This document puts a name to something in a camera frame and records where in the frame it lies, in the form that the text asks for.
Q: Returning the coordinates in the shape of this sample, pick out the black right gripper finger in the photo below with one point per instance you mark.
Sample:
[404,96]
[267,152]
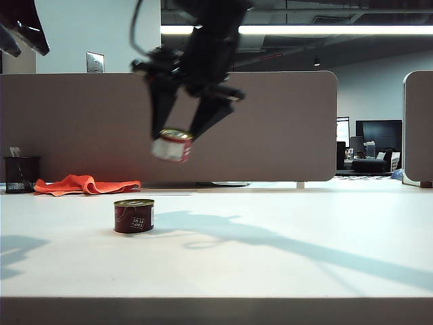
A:
[211,113]
[162,105]

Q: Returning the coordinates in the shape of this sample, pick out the narrow brown desk divider panel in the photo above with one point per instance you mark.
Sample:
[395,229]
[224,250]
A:
[419,128]

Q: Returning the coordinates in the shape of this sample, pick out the red tomato can gold lid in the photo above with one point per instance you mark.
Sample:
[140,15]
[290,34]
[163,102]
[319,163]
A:
[133,218]
[172,147]

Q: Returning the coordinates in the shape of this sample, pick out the framed white board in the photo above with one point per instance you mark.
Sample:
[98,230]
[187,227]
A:
[342,128]

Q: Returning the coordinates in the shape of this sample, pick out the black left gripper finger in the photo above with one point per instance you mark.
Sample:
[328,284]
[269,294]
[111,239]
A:
[9,42]
[23,20]

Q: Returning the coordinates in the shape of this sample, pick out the black round ottoman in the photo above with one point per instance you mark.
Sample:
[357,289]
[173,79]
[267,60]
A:
[368,166]

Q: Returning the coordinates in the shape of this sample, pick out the orange microfibre cloth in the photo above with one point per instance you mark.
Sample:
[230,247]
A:
[88,185]

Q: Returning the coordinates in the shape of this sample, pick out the large black monitor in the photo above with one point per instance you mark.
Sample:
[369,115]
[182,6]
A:
[380,133]

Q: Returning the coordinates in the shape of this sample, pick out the black mesh pen holder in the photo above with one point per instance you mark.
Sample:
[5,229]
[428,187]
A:
[20,176]

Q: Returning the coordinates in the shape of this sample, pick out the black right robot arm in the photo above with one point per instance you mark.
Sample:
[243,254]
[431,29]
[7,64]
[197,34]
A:
[216,15]

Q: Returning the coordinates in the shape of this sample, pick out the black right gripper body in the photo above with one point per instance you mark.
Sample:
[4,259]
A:
[206,64]

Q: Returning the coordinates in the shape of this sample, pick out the wide brown desk divider panel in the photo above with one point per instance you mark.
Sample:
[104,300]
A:
[277,128]

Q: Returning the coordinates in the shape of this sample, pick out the long ceiling light strip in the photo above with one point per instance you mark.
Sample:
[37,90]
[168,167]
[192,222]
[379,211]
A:
[321,29]

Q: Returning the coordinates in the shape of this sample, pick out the metal wall outlet plate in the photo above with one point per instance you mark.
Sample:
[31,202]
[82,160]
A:
[95,62]

